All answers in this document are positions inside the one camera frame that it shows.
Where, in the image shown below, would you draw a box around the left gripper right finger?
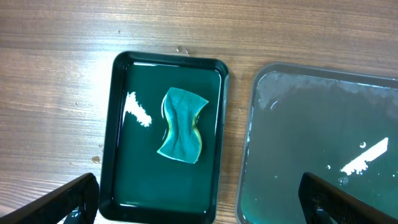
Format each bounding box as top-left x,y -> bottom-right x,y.
298,172 -> 397,224

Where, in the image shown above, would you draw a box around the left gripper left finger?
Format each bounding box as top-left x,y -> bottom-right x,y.
1,173 -> 99,224

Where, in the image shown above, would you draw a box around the green yellow sponge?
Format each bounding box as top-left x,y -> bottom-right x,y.
157,87 -> 208,164

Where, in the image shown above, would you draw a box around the small black water tray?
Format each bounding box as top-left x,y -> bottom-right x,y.
99,51 -> 229,223

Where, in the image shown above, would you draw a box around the large grey serving tray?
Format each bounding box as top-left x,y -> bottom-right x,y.
235,62 -> 397,223

